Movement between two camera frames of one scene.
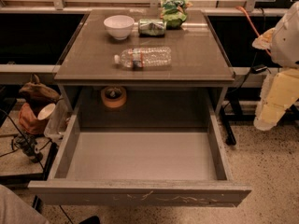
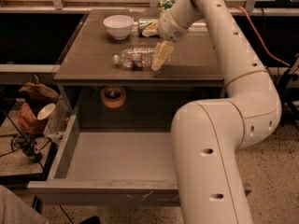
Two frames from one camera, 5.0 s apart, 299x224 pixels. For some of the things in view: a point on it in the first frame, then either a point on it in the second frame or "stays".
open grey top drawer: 141,166 stays
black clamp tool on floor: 27,143 stays
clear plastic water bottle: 142,58 stays
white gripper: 287,42 -> 170,27
